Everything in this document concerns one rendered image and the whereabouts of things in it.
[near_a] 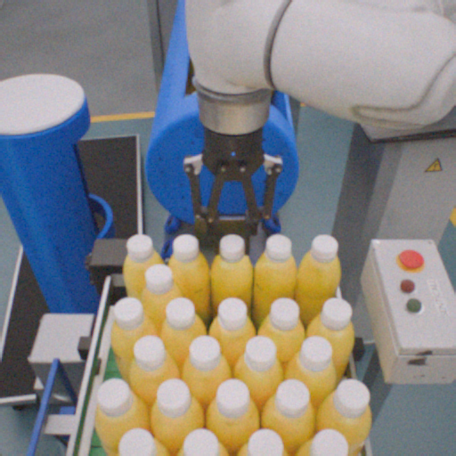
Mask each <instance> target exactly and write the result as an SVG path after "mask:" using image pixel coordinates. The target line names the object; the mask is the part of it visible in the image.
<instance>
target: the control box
mask: <svg viewBox="0 0 456 456"><path fill-rule="evenodd" d="M405 250H414V251H417V252H419V253H420V254H421V255H422V256H423V258H424V264H423V265H422V266H421V267H420V268H410V267H407V266H405V265H403V264H402V261H401V260H400V255H401V253H402V252H403V251H405ZM405 279H408V280H411V281H414V282H415V283H416V289H415V291H414V292H412V293H406V292H404V291H402V289H401V287H400V284H401V282H402V280H405ZM430 281H435V282H430ZM361 284H362V292H363V295H364V299H365V304H366V307H367V311H368V315H369V316H370V323H371V327H372V330H373V335H374V338H375V342H376V348H377V351H378V355H379V362H380V366H381V369H382V373H383V379H384V382H385V383H386V384H446V383H452V382H453V381H454V380H455V378H456V297H455V295H454V291H453V289H452V285H451V283H450V281H449V279H448V275H447V273H446V271H445V269H444V266H443V265H442V261H441V259H440V256H439V255H438V253H437V250H436V245H435V243H434V242H433V241H432V240H372V241H371V244H370V251H369V253H368V256H367V257H366V259H365V263H364V267H363V269H362V276H361ZM431 285H436V286H437V287H436V286H431ZM435 287H436V288H435ZM432 288H435V289H432ZM436 289H437V290H436ZM433 292H434V293H433ZM438 292H439V293H438ZM434 294H435V295H434ZM439 294H440V296H438V295H439ZM437 296H438V297H437ZM409 298H417V299H418V300H420V301H421V303H422V309H421V311H420V312H418V313H413V312H411V311H409V310H408V309H407V308H406V301H407V300H408V299H409ZM436 300H442V301H437V302H436ZM438 303H443V304H438ZM440 305H441V307H440ZM439 307H440V308H444V309H445V310H444V309H440V311H441V312H442V310H443V311H444V312H445V311H447V313H440V311H439ZM441 314H442V315H444V314H445V315H444V316H442V315H441ZM447 314H448V316H447Z"/></svg>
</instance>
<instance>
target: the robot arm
mask: <svg viewBox="0 0 456 456"><path fill-rule="evenodd" d="M185 16H186V32H187V42H188V48H189V54H190V57H191V61H192V64H193V68H195V72H196V88H197V101H198V104H199V121H200V122H201V123H202V124H203V126H204V149H203V150H202V152H201V154H200V155H198V157H194V158H193V157H192V156H186V157H185V159H184V167H183V170H184V172H185V174H187V176H188V178H189V180H190V188H191V203H192V211H193V217H194V218H195V219H201V218H203V219H205V220H206V223H207V236H215V256H219V241H220V239H219V210H217V206H218V202H219V199H220V194H221V191H222V190H223V188H224V182H228V181H238V182H241V184H242V189H243V191H244V196H245V200H246V203H248V210H245V225H244V256H249V251H250V236H257V226H258V220H259V219H262V218H264V219H270V218H271V214H272V209H273V203H274V196H275V189H276V183H277V179H278V177H279V175H280V174H281V172H282V162H281V157H280V155H275V157H274V158H271V157H268V155H265V151H264V149H263V133H264V124H266V122H267V120H268V119H269V117H270V104H271V91H272V90H276V91H279V92H282V93H284V94H288V95H290V96H292V97H293V98H295V99H296V100H297V101H298V102H302V103H303V104H304V105H307V106H309V107H311V108H314V109H317V110H320V111H323V113H326V114H330V115H331V116H335V117H338V118H343V119H347V120H351V121H354V122H358V123H362V124H365V125H366V126H375V127H379V128H386V129H395V130H407V129H417V128H422V127H424V126H427V125H429V124H433V123H435V122H437V121H439V119H440V118H442V117H443V116H445V115H446V114H448V113H449V112H450V111H451V110H452V108H453V107H454V106H455V104H456V0H185ZM203 164H204V166H205V167H206V168H207V169H208V171H210V172H211V173H212V174H213V175H214V181H213V185H212V190H211V193H210V198H208V204H207V206H206V207H204V206H203V205H202V197H201V187H200V171H201V165H203ZM263 164H264V165H265V172H266V178H265V193H264V201H263V206H261V207H258V206H257V201H256V196H255V191H254V186H253V181H252V175H253V174H254V173H255V172H256V171H257V170H258V169H259V167H261V166H262V165H263Z"/></svg>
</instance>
